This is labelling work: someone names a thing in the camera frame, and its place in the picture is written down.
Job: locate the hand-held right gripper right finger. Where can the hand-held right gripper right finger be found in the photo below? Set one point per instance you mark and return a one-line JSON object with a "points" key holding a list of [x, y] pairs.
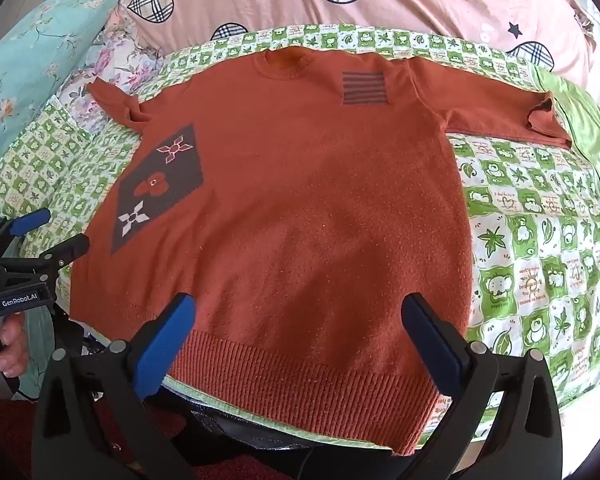
{"points": [[430, 342]]}

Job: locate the orange knit sweater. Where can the orange knit sweater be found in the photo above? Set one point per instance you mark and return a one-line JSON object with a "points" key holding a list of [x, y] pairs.
{"points": [[290, 210]]}

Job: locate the black glossy seat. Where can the black glossy seat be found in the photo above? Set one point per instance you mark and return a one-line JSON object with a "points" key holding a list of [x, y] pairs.
{"points": [[260, 440]]}

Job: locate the green checked printed blanket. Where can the green checked printed blanket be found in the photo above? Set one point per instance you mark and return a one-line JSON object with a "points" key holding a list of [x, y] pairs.
{"points": [[530, 260]]}

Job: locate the plain green cloth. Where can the plain green cloth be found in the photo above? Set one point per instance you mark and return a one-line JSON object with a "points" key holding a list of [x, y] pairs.
{"points": [[585, 125]]}

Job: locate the pink quilt with plaid hearts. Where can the pink quilt with plaid hearts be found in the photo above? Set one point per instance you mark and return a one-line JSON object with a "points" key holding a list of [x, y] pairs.
{"points": [[405, 5]]}

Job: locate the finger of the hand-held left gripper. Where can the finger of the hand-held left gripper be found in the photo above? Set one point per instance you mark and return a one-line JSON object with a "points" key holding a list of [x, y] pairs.
{"points": [[67, 252], [30, 221]]}

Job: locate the person's left hand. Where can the person's left hand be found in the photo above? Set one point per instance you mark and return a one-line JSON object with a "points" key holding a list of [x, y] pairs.
{"points": [[16, 345]]}

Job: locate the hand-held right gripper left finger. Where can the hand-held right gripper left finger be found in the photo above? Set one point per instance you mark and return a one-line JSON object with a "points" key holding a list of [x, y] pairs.
{"points": [[165, 345]]}

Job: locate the pink purple floral pillow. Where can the pink purple floral pillow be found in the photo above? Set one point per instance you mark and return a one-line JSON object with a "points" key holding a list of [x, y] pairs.
{"points": [[125, 60]]}

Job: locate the teal floral pillow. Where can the teal floral pillow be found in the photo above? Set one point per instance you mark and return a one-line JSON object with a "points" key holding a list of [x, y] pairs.
{"points": [[30, 60]]}

